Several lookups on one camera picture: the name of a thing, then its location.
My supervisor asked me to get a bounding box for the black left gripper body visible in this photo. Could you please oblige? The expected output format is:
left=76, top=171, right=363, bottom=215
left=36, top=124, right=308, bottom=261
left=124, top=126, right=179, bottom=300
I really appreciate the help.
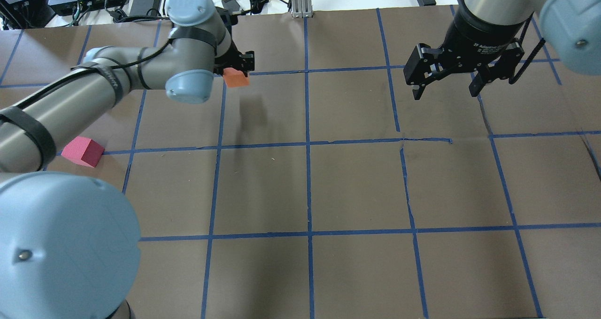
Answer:
left=213, top=9, right=246, bottom=75

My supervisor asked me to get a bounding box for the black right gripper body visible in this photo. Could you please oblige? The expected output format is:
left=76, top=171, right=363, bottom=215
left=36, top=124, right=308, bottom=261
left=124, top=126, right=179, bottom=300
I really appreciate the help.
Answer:
left=404, top=25, right=524, bottom=86

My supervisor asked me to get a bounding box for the orange foam block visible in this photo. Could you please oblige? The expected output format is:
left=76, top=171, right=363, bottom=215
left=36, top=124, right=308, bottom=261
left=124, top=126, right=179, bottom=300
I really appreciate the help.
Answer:
left=222, top=67, right=250, bottom=88

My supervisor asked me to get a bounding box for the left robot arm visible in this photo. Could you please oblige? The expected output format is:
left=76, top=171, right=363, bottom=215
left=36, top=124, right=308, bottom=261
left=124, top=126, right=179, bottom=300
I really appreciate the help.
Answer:
left=0, top=0, right=255, bottom=319

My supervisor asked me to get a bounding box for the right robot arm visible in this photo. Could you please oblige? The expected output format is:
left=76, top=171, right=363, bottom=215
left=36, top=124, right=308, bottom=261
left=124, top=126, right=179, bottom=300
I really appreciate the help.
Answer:
left=403, top=0, right=601, bottom=100

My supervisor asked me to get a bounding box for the pink foam block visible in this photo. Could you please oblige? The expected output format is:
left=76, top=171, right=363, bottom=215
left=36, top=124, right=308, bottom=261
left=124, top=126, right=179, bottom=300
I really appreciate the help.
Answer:
left=61, top=136, right=105, bottom=168

